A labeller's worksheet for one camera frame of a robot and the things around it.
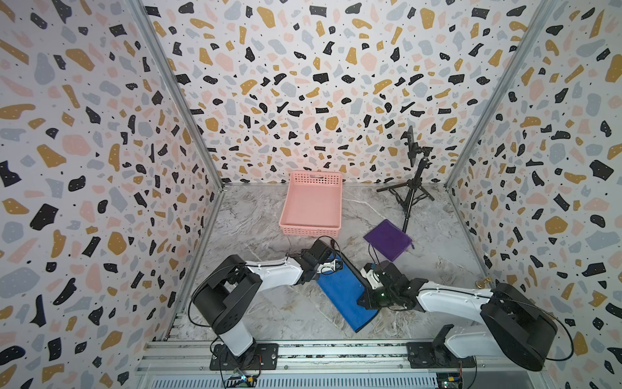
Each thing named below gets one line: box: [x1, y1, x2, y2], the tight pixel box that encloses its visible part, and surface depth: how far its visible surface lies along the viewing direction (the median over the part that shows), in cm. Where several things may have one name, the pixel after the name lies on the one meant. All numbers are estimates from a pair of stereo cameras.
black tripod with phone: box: [375, 125, 435, 235], surface depth 102 cm
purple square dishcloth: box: [362, 218, 413, 262], surface depth 105 cm
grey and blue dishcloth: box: [316, 250, 380, 334], surface depth 87 cm
